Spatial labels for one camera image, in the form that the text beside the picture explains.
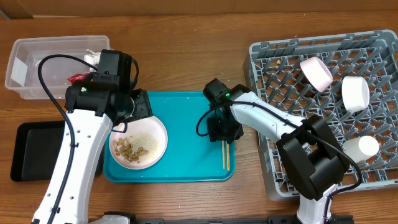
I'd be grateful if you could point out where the wooden chopstick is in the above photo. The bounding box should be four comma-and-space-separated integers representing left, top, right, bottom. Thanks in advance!
221, 141, 228, 169
226, 143, 230, 171

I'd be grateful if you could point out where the grey dishwasher rack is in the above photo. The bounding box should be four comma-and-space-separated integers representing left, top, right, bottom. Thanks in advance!
243, 30, 397, 190

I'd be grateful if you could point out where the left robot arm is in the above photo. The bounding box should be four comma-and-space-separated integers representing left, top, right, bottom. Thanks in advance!
32, 49, 138, 224

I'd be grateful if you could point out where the white tissue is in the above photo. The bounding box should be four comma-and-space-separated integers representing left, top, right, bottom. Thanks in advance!
83, 49, 101, 67

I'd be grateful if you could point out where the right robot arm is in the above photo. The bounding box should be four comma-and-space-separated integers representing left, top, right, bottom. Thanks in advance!
202, 78, 354, 223

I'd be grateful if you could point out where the peanuts pile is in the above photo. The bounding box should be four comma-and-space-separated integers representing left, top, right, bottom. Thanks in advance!
112, 138, 149, 163

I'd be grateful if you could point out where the red snack wrapper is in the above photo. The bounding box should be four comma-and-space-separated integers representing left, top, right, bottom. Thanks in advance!
68, 73, 93, 84

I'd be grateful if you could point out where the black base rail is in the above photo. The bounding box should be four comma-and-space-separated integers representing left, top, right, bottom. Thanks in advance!
104, 211, 300, 224

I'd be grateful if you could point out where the teal serving tray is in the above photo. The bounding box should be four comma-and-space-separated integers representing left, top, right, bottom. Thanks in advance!
103, 91, 235, 183

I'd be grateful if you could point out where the black plastic tray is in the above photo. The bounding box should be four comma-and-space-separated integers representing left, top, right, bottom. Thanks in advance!
10, 120, 105, 182

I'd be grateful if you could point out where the pale green bowl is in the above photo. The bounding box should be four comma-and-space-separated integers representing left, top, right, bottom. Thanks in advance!
342, 76, 370, 113

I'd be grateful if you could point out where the white plate with food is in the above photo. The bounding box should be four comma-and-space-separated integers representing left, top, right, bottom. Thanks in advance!
107, 116, 168, 170

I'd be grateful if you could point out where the rice pile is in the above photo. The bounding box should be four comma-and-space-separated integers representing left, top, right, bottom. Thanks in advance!
127, 133, 159, 158

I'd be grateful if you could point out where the white paper cup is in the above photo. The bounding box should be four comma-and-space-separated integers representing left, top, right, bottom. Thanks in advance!
343, 136, 379, 164

